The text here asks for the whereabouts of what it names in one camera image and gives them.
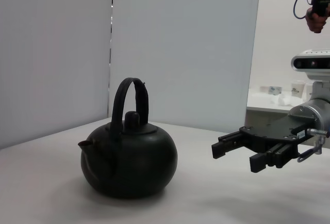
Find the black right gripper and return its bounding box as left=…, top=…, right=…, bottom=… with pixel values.
left=211, top=115, right=315, bottom=173

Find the black round teapot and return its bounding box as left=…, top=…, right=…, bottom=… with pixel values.
left=78, top=77, right=178, bottom=199

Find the person's hand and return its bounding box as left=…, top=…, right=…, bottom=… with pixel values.
left=305, top=7, right=327, bottom=34

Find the printed paper cup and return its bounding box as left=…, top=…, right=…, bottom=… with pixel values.
left=260, top=86, right=283, bottom=95
left=291, top=80, right=306, bottom=98

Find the grey right gripper cable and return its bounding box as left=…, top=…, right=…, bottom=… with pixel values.
left=296, top=127, right=330, bottom=163

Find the blue controller cable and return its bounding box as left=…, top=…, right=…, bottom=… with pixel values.
left=292, top=0, right=314, bottom=20

